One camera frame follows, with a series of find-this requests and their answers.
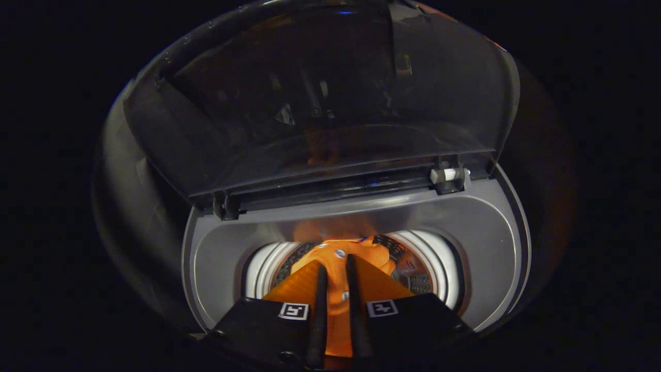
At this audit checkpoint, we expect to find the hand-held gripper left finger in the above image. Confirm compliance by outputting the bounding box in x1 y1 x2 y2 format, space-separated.
206 260 329 370

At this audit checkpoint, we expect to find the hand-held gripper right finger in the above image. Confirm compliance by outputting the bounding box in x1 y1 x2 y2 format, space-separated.
345 253 478 361

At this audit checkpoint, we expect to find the yellow polo shirt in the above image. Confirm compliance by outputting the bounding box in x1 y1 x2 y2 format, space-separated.
289 235 398 357

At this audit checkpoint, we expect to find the grey washing machine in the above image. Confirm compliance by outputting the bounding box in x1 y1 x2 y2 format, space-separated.
181 165 532 342

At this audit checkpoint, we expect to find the dark transparent washing machine lid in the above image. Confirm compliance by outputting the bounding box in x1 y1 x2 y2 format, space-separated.
123 0 521 220

